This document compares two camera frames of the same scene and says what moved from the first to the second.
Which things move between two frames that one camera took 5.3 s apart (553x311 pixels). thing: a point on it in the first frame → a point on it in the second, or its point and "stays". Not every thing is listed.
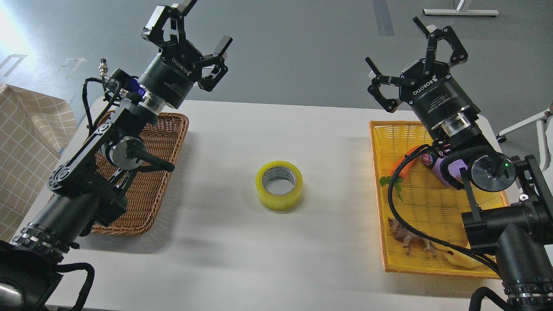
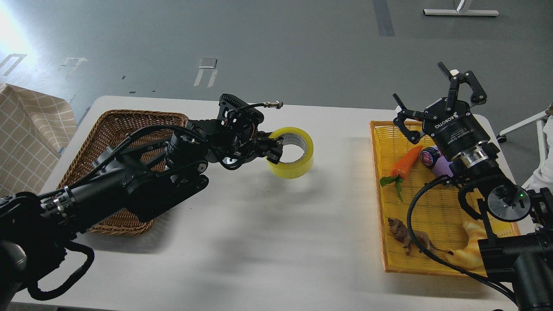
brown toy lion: [410, 239] stays
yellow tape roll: [279, 185] → [299, 168]
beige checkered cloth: [35, 128] stays
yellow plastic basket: [420, 216] stays
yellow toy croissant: [464, 260] stays
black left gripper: [170, 75] → [232, 149]
